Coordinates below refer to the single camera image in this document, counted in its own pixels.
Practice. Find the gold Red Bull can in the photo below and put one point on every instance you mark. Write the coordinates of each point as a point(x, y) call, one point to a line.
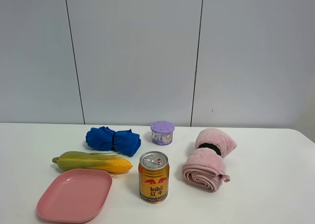
point(153, 170)

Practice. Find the yellow toy corn cob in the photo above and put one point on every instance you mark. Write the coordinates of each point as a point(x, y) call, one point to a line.
point(110, 162)

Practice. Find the blue bundled cloth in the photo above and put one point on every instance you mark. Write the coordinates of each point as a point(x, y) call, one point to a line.
point(124, 142)

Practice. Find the purple air freshener jar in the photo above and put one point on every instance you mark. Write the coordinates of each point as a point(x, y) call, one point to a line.
point(162, 132)

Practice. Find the pink plastic plate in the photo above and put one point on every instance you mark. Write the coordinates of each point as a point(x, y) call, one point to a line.
point(75, 196)

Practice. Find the pink rolled towel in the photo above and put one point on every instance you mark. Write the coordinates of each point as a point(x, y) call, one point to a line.
point(205, 167)

